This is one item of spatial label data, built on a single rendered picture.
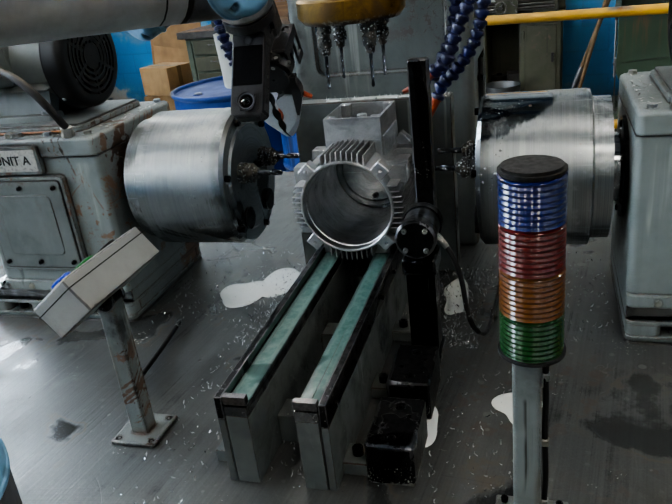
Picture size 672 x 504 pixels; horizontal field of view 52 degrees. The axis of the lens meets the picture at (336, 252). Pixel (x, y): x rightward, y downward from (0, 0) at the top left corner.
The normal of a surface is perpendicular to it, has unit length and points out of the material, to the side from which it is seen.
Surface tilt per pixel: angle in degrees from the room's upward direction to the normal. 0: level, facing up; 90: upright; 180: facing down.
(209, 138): 43
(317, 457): 90
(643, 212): 89
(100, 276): 52
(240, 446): 90
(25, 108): 79
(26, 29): 134
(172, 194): 85
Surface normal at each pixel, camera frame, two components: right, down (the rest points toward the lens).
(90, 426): -0.11, -0.91
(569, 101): -0.20, -0.71
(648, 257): -0.26, 0.40
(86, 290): 0.69, -0.55
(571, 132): -0.27, -0.32
